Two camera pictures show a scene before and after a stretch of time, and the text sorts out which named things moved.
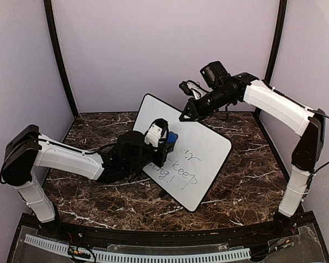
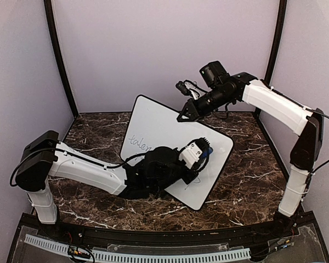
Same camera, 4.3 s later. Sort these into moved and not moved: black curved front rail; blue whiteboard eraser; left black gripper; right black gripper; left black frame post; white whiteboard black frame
Moved: left black gripper; blue whiteboard eraser
Not moved: white whiteboard black frame; right black gripper; left black frame post; black curved front rail
